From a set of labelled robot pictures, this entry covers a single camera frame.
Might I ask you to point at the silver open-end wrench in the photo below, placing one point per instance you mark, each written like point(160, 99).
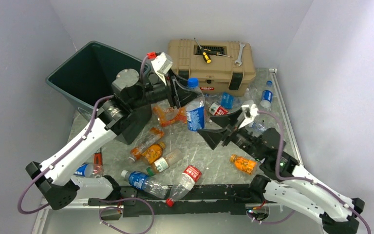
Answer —
point(238, 61)

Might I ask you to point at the clear bottle orange label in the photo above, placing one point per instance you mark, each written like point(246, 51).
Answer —
point(152, 136)

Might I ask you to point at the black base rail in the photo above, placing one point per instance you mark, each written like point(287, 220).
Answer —
point(234, 199)

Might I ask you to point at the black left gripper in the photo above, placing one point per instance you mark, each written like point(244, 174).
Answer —
point(176, 89)

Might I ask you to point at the blue label bottle far right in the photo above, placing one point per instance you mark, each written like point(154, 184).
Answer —
point(267, 95)

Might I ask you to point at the crushed blue label bottle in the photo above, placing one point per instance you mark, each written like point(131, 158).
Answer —
point(224, 99)

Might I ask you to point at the Pepsi bottle at left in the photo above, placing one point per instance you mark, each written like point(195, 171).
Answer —
point(85, 170)

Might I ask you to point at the crushed orange label bottle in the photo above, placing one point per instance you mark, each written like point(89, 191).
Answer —
point(169, 116)

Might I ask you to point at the blue label water bottle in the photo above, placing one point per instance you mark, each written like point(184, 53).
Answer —
point(145, 183)

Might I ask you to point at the tan plastic toolbox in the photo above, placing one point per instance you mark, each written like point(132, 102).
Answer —
point(221, 75)

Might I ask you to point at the clear bottle red label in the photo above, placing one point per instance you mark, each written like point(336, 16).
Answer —
point(185, 182)

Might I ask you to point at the red handle adjustable wrench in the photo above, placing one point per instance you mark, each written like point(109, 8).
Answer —
point(98, 169)

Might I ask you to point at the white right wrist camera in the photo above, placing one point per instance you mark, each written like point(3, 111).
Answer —
point(249, 113)

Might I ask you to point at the yellow black screwdriver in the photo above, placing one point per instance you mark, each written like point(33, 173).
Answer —
point(203, 52)

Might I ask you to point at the thin dark screwdriver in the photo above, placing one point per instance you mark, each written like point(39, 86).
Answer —
point(215, 53)

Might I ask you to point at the crushed Pepsi bottle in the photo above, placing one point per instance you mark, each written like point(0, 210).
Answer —
point(195, 110)

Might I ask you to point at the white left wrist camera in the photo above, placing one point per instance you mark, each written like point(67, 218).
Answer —
point(161, 64)

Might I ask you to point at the clear bottle blue cap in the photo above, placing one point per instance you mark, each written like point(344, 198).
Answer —
point(257, 127)

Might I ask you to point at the orange juice bottle right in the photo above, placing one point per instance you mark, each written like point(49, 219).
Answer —
point(243, 164)

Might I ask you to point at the dark green plastic bin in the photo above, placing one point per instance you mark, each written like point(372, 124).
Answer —
point(88, 75)

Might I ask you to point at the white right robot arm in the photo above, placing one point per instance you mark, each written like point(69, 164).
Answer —
point(284, 180)

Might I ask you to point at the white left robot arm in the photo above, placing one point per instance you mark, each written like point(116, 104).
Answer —
point(112, 115)

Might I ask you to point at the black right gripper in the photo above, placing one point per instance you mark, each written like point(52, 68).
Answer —
point(213, 136)

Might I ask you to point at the orange juice bottle gold cap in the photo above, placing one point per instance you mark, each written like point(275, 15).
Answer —
point(153, 153)

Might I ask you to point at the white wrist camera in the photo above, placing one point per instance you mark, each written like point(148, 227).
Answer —
point(249, 113)
point(161, 64)

